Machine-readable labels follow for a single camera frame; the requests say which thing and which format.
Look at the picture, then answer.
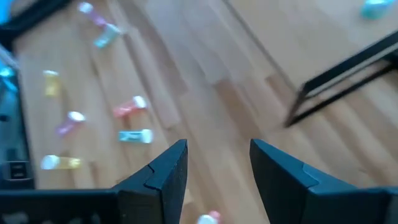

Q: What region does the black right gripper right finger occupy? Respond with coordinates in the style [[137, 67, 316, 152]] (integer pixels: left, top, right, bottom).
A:
[[249, 138, 389, 224]]

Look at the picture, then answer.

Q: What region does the yellow medicine bottle white cap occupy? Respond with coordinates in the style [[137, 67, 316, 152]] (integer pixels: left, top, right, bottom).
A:
[[40, 154, 83, 170], [42, 70, 62, 98]]

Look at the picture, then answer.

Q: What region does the red medicine bottle white cap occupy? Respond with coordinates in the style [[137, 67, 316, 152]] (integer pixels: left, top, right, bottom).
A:
[[196, 210, 222, 224], [112, 95, 149, 118]]

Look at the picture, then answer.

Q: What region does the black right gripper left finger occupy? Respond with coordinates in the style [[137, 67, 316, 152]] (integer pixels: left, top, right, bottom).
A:
[[111, 139, 189, 224]]

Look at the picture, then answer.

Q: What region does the magenta medicine bottle white cap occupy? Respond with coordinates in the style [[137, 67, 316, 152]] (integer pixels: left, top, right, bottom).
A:
[[55, 111, 86, 137], [77, 1, 108, 27]]

